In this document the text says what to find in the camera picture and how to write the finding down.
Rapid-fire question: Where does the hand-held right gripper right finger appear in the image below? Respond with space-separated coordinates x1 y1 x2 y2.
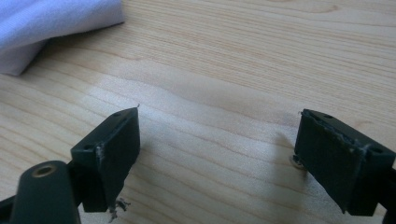
293 108 396 217

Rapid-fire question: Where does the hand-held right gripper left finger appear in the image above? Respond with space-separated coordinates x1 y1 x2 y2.
70 106 141 214

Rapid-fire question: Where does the white cloth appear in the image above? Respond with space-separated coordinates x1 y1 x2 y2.
0 0 126 77

